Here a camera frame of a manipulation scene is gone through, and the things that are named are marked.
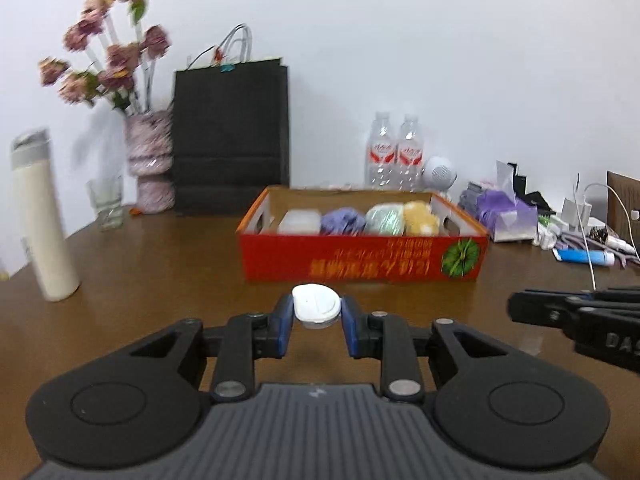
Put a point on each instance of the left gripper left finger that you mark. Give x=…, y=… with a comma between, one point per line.
x=245, y=339

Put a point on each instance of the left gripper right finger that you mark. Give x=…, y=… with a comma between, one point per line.
x=390, y=340

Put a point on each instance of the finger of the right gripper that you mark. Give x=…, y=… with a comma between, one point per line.
x=573, y=311
x=590, y=290

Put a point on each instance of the small white oval case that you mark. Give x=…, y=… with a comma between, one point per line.
x=316, y=306

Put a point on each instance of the blue white tube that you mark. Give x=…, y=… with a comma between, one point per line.
x=595, y=257

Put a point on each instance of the white power adapter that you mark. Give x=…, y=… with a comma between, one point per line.
x=575, y=214

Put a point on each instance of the brown chair back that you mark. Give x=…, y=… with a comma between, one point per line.
x=623, y=200

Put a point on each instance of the purple tissue pack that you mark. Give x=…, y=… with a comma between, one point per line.
x=506, y=217

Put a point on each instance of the red cardboard box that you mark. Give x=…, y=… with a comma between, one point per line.
x=456, y=253

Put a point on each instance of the purple cloth in box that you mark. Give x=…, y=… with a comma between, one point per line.
x=342, y=221

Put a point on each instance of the yellow sponge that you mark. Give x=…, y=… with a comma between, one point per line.
x=419, y=219

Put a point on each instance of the translucent plastic container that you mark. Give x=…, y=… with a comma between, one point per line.
x=300, y=222

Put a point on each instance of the right water bottle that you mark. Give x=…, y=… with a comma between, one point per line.
x=410, y=157

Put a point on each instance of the water bottle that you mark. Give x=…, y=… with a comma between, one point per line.
x=380, y=152
x=410, y=157

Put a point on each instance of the white round robot speaker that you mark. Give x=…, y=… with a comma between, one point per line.
x=439, y=176

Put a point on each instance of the left water bottle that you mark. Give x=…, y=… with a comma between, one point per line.
x=380, y=152

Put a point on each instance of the clear drinking glass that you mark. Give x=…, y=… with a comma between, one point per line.
x=106, y=200

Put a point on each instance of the black paper bag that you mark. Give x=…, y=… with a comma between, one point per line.
x=230, y=127

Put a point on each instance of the pink speckled vase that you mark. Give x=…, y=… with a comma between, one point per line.
x=150, y=156

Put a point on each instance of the cream thermos bottle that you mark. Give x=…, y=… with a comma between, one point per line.
x=41, y=223

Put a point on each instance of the dried pink flowers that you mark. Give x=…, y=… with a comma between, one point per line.
x=120, y=72

